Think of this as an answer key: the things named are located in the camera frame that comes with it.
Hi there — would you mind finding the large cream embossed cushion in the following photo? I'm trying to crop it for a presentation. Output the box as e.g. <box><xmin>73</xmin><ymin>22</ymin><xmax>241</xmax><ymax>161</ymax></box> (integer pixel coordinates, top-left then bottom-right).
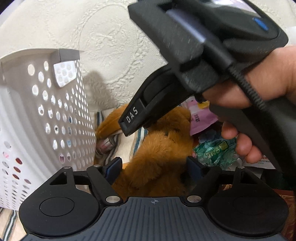
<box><xmin>0</xmin><ymin>0</ymin><xmax>296</xmax><ymax>112</ymax></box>

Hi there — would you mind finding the brown plush toy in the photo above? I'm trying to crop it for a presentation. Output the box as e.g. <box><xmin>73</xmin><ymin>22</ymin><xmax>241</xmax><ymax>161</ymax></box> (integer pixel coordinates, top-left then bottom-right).
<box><xmin>95</xmin><ymin>104</ymin><xmax>200</xmax><ymax>202</ymax></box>

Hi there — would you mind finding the pink snack pouch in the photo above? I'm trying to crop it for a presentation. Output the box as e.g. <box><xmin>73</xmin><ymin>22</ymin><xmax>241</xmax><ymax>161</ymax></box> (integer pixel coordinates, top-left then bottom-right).
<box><xmin>181</xmin><ymin>96</ymin><xmax>218</xmax><ymax>136</ymax></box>

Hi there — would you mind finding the green crumpled snack wrapper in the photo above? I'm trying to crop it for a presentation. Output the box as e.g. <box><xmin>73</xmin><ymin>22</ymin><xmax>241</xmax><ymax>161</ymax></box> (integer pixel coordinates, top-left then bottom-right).
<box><xmin>192</xmin><ymin>130</ymin><xmax>239</xmax><ymax>170</ymax></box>

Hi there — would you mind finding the person right hand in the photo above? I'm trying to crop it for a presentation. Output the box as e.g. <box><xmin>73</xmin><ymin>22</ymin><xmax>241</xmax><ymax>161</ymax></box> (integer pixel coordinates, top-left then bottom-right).
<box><xmin>203</xmin><ymin>46</ymin><xmax>295</xmax><ymax>169</ymax></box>

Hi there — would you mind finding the white perforated plastic basket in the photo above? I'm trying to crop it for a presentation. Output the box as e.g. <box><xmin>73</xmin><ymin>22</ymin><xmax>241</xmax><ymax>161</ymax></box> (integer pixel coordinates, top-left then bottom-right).
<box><xmin>1</xmin><ymin>49</ymin><xmax>96</xmax><ymax>210</ymax></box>

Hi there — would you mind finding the striped bed sheet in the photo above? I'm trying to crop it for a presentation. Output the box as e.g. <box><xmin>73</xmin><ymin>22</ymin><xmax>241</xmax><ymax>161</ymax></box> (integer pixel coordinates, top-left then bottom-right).
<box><xmin>0</xmin><ymin>111</ymin><xmax>149</xmax><ymax>241</ymax></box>

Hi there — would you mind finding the red walnut snack bag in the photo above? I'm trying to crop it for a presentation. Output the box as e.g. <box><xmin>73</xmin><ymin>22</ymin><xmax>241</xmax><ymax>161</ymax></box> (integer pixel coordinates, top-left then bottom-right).
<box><xmin>219</xmin><ymin>185</ymin><xmax>290</xmax><ymax>237</ymax></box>

